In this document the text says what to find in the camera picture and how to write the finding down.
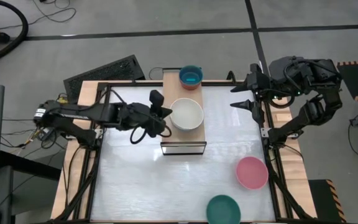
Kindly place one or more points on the large dark green bowl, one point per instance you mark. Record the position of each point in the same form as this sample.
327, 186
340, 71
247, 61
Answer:
223, 211

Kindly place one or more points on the wooden shelf with black frame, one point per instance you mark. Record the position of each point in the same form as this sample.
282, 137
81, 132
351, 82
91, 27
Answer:
172, 90

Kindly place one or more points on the light wooden block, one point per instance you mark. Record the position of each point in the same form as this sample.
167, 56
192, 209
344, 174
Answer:
283, 117

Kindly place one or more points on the large blue-and-white bowl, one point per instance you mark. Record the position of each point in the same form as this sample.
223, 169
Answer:
186, 114

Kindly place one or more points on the large pink bowl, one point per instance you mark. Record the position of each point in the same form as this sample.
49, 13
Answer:
252, 173

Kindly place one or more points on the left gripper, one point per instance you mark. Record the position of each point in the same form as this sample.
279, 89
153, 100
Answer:
141, 119

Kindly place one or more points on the black clamp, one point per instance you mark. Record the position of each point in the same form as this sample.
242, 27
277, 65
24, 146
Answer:
230, 74

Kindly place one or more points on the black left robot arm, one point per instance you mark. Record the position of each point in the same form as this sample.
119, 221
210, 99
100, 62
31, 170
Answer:
73, 113

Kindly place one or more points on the black power adapter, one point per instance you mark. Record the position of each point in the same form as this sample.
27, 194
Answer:
46, 134

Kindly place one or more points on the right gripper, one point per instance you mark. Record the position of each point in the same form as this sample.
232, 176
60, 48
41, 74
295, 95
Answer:
261, 82

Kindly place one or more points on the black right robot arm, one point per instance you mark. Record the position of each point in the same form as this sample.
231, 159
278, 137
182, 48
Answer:
309, 70

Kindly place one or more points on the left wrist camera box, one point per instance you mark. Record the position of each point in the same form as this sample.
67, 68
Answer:
156, 99

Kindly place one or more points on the small cyan plastic bowl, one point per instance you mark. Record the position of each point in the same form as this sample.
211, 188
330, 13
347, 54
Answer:
190, 76

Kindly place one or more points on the black aluminium table frame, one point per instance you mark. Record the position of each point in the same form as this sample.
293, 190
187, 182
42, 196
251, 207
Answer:
129, 84

